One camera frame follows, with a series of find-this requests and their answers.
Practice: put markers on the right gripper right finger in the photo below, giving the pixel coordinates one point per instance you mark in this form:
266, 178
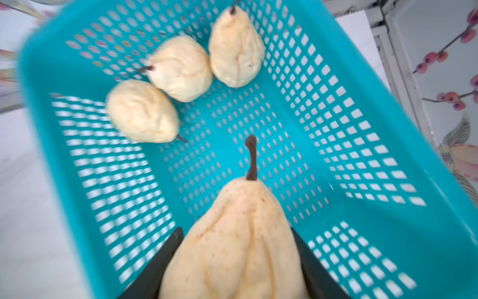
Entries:
320, 285

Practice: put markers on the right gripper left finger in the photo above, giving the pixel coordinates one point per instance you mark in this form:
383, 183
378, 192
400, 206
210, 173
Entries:
147, 285

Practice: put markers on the yellow pear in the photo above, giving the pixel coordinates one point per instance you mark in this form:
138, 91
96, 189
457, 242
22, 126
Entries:
241, 248
143, 113
180, 67
236, 49

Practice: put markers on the teal plastic basket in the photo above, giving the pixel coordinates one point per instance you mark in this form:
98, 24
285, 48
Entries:
357, 180

